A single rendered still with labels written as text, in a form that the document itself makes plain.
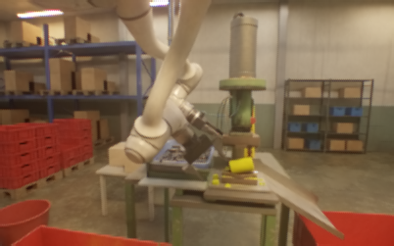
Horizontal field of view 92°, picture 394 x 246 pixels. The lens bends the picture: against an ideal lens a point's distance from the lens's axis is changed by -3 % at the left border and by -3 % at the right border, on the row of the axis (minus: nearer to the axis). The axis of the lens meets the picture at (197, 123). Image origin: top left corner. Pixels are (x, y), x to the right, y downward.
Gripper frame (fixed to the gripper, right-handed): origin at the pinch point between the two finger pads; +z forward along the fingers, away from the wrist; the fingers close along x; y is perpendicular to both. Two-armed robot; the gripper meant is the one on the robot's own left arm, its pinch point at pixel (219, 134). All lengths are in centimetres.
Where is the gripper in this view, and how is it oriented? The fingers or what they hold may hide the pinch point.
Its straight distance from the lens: 96.2
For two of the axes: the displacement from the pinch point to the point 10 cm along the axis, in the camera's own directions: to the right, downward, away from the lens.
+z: 8.2, 5.8, -0.6
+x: 1.5, -1.1, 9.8
